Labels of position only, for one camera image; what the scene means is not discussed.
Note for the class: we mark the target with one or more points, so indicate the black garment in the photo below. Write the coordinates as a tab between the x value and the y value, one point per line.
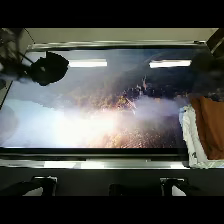
50	69

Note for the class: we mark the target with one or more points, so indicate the brown T-shirt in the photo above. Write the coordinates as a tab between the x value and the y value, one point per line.
210	126

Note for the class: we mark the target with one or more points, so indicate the white garment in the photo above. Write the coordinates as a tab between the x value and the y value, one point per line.
190	136

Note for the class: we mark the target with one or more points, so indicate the silver frame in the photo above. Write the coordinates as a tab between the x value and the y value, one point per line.
110	164

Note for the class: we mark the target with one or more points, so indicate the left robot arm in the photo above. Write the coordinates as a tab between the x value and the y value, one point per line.
12	68

